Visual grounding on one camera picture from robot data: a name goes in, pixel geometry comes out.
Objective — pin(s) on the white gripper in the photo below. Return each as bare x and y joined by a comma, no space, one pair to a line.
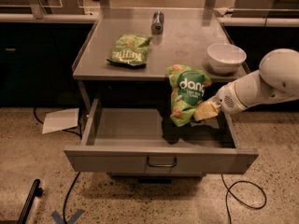
226,97

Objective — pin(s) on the green dang rice chip bag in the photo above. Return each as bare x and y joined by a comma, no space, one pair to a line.
188,88

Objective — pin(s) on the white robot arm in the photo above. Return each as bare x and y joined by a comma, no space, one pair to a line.
279,62

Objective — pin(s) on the open grey top drawer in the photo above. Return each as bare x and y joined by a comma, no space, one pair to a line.
118,141

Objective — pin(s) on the green kettle chip bag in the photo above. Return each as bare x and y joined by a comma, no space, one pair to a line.
130,49

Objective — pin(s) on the white ceramic bowl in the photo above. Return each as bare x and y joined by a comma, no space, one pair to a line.
225,58

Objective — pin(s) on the grey metal cabinet table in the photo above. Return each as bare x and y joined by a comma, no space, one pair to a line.
187,34

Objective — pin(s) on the grey background table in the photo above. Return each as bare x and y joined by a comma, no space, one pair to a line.
266,9

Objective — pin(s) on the white paper sheet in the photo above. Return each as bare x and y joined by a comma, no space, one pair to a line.
60,120

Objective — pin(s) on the dark counter cabinet left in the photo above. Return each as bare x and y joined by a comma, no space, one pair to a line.
36,63

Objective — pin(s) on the black bar object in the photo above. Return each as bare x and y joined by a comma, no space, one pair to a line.
35,192

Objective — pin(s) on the black drawer handle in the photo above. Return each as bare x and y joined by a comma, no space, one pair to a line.
154,163

